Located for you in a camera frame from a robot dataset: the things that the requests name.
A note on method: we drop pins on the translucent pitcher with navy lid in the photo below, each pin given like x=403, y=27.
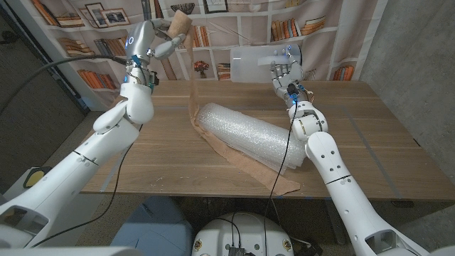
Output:
x=249, y=64

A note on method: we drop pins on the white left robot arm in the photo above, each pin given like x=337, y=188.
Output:
x=71, y=170

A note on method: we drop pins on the printed bookshelf backdrop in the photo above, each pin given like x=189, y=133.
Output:
x=249, y=28

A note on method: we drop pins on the tan adhesive wrap strip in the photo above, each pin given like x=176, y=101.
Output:
x=249, y=167

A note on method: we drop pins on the yellow and black pad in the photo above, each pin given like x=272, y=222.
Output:
x=33, y=177

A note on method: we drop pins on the clear bubble wrap roll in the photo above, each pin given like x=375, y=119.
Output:
x=249, y=137

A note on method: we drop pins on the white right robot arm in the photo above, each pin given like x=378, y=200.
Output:
x=334, y=170

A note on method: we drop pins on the grey metal table leg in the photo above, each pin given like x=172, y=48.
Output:
x=334, y=217

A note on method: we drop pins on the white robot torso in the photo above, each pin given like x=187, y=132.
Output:
x=245, y=234

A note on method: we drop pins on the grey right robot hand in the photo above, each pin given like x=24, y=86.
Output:
x=284, y=76

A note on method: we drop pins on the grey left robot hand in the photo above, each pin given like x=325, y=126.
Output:
x=140, y=42

